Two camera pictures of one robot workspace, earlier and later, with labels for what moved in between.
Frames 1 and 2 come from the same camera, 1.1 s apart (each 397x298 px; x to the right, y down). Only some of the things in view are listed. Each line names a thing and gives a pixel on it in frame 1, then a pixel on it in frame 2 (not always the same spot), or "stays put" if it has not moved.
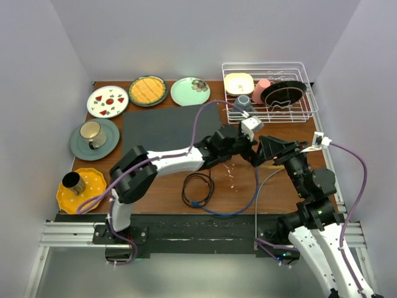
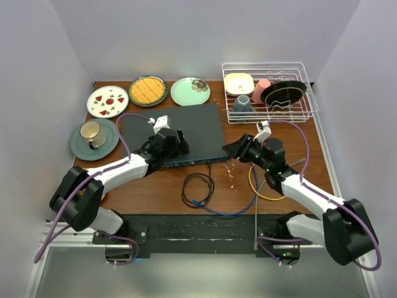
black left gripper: x=249 y=153 → x=181 y=148
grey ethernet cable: x=255 y=241 stays put
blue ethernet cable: x=197 y=205 stays put
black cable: x=209 y=177 stays put
